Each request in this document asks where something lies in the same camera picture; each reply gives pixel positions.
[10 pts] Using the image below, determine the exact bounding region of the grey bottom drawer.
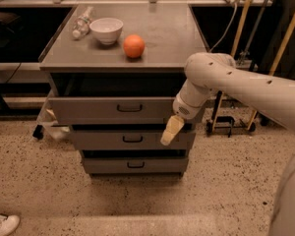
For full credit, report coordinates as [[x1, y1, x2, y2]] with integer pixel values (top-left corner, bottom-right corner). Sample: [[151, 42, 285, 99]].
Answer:
[[82, 157, 189, 174]]

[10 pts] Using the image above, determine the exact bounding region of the white cable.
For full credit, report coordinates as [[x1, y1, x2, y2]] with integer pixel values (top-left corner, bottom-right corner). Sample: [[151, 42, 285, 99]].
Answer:
[[208, 2, 239, 53]]

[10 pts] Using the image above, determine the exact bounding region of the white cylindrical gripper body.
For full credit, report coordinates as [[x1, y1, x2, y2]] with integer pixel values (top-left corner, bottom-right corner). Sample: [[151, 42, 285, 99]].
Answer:
[[173, 80, 213, 120]]

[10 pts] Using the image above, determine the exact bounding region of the orange fruit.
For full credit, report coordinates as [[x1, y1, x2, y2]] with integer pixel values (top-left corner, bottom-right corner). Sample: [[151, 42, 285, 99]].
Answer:
[[123, 34, 146, 58]]

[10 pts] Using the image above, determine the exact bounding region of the clear plastic water bottle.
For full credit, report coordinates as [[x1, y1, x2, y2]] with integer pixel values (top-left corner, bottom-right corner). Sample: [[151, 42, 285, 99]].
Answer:
[[72, 7, 93, 39]]

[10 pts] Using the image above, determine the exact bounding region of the grey metal drawer cabinet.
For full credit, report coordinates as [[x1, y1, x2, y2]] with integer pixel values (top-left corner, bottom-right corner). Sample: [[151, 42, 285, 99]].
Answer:
[[37, 1, 210, 179]]

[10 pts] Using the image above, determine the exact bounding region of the black caster wheel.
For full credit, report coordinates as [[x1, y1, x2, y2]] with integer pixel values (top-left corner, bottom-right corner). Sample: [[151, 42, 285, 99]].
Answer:
[[32, 125, 43, 140]]

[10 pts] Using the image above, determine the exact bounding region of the grey drawer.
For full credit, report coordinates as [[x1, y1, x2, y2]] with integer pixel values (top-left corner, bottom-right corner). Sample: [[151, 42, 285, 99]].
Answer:
[[49, 97, 174, 125], [71, 130, 196, 150], [82, 157, 189, 174]]

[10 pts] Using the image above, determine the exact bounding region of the grey middle drawer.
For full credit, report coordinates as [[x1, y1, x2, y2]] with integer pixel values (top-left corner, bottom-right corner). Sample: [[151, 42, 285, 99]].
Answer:
[[71, 130, 196, 150]]

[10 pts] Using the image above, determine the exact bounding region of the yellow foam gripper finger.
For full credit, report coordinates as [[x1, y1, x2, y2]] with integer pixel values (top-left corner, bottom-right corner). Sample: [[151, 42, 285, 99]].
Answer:
[[160, 115, 185, 146]]

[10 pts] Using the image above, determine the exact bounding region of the white ceramic bowl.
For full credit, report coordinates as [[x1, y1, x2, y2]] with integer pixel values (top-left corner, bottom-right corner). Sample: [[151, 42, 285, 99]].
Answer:
[[89, 18, 123, 45]]

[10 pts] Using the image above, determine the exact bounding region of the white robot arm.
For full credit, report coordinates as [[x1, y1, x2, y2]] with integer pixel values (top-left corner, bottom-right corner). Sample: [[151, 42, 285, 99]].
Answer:
[[161, 52, 295, 236]]

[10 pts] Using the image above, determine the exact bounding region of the grey top drawer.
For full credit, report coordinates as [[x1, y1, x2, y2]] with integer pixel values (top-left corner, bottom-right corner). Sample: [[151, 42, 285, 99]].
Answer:
[[49, 97, 174, 125]]

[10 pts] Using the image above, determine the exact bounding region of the white shoe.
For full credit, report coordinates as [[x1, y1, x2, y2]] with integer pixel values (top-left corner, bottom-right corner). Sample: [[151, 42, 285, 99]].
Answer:
[[0, 214, 21, 236]]

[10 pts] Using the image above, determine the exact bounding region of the yellow hand truck frame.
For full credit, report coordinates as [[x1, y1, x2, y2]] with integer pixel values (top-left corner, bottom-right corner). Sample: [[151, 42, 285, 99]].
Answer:
[[206, 0, 295, 137]]

